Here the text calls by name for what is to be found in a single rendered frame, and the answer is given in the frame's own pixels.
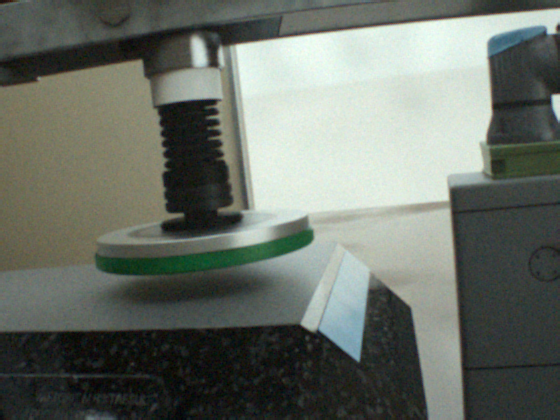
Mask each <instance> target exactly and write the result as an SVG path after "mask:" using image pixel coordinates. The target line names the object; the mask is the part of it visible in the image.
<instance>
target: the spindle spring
mask: <svg viewBox="0 0 560 420"><path fill-rule="evenodd" d="M218 102H219V100H218V99H195V100H191V101H186V102H178V103H172V104H169V105H166V106H163V107H161V108H160V109H159V110H158V111H157V114H158V115H159V116H160V117H162V118H161V119H160V121H159V125H160V127H162V128H163V129H162V130H161V133H160V135H161V137H162V138H166V139H164V140H162V142H161V147H162V148H164V149H168V150H165V151H164V152H162V156H163V157H164V158H166V159H170V160H167V161H165V163H164V168H166V169H168V170H177V169H178V168H177V166H183V165H188V164H194V163H198V162H204V161H209V160H212V162H213V165H219V164H226V163H225V161H224V160H222V159H219V158H222V157H223V156H224V151H223V149H213V148H218V147H221V146H223V145H224V140H223V139H221V138H220V139H211V140H210V141H205V142H200V143H195V144H190V145H184V146H179V147H175V145H177V144H182V143H187V142H193V141H198V140H203V139H210V138H216V137H221V136H222V134H223V131H222V130H221V129H208V130H205V131H199V132H193V133H188V134H182V135H178V136H174V134H176V133H180V132H185V131H190V130H196V129H202V128H209V127H216V126H219V125H221V122H222V121H221V119H220V118H217V117H216V118H207V119H200V120H194V121H188V122H184V123H180V124H177V125H172V123H176V122H181V121H185V120H191V119H197V118H203V117H207V116H214V115H218V114H220V110H219V109H218V108H206V109H199V110H192V111H186V112H181V113H177V114H172V115H171V112H174V111H179V110H184V109H188V108H195V107H202V106H206V107H210V106H215V105H217V104H218ZM208 149H211V151H210V152H205V153H199V154H194V155H189V156H183V157H178V158H176V155H181V154H186V153H192V152H197V151H202V150H208Z"/></svg>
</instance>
